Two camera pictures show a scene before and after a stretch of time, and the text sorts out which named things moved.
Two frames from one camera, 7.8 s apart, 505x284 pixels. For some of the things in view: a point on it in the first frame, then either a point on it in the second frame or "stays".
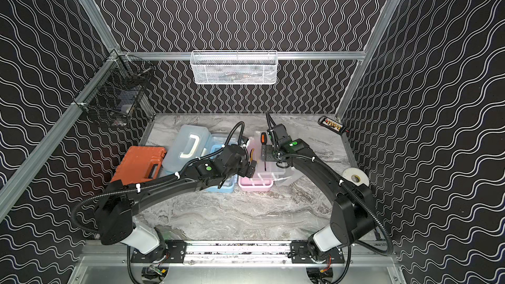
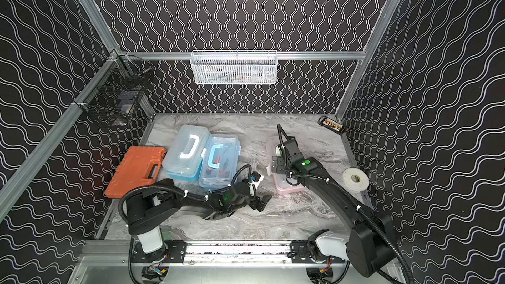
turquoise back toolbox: [191, 142] stays
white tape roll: [356, 175] stays
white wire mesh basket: [234, 66] stays
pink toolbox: [267, 173] -> [283, 187]
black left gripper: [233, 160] -> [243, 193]
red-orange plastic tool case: [140, 164] stays
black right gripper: [265, 153] -> [277, 164]
